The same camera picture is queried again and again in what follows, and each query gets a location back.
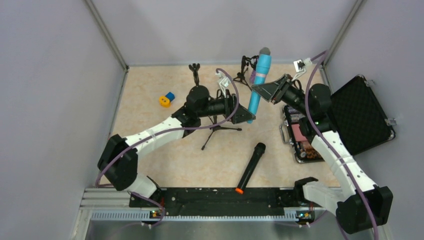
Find blue plastic tube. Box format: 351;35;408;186
248;47;272;115

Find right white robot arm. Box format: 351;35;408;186
251;74;393;237

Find yellow traffic light brick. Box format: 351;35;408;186
159;96;172;108

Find tripod stand with clip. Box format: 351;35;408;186
201;116;243;151

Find pink block in case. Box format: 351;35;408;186
291;123;309;142

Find blue toy brick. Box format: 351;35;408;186
165;92;175;102

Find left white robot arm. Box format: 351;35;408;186
97;85;256;198

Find black microphone orange end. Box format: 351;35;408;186
235;142;266;195

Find poker chip stacks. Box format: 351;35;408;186
284;105;323;164

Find round base clamp stand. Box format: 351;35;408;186
188;63;210;95

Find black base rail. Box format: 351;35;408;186
129;187;326;220

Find open black carrying case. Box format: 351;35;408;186
279;75;396;164

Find tripod stand with shock mount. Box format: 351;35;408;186
233;55;259;91

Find purple glitter microphone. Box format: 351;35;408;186
249;46;272;84

